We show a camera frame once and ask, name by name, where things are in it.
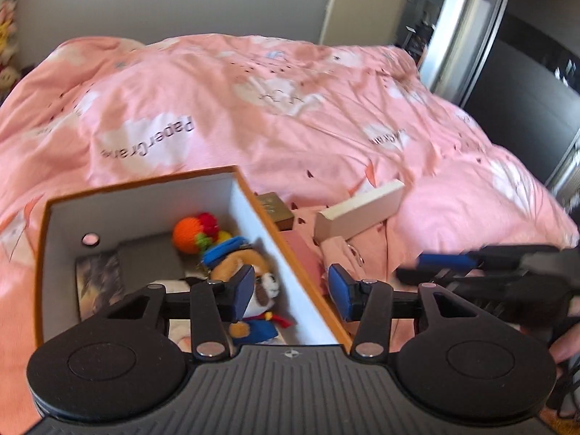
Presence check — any clear tube of plush toys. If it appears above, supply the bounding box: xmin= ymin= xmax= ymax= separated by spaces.
xmin=0 ymin=0 xmax=21 ymax=102

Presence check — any orange cardboard storage box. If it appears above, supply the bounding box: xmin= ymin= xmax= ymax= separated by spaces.
xmin=34 ymin=166 xmax=352 ymax=348

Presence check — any brown dog plush blue cap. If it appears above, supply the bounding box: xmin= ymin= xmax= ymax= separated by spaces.
xmin=202 ymin=231 xmax=292 ymax=347

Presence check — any orange red crochet fruit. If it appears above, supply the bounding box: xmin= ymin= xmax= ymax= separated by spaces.
xmin=172 ymin=212 xmax=220 ymax=254

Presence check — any gold gift box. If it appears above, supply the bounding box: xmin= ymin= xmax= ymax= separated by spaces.
xmin=257 ymin=191 xmax=295 ymax=232

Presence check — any pink pouch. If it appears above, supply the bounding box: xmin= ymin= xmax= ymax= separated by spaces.
xmin=282 ymin=229 xmax=386 ymax=300

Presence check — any black flat box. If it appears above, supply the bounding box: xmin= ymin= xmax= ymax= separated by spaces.
xmin=116 ymin=233 xmax=185 ymax=295

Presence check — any white rectangular box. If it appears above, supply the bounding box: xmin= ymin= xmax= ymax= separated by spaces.
xmin=314 ymin=180 xmax=405 ymax=244

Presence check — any pink printed duvet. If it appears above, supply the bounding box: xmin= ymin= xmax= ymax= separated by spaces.
xmin=1 ymin=34 xmax=578 ymax=434

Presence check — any beige door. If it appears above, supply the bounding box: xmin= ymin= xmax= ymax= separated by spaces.
xmin=319 ymin=0 xmax=407 ymax=46

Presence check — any yellow keychain charm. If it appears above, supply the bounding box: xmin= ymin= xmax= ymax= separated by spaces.
xmin=216 ymin=230 xmax=233 ymax=245

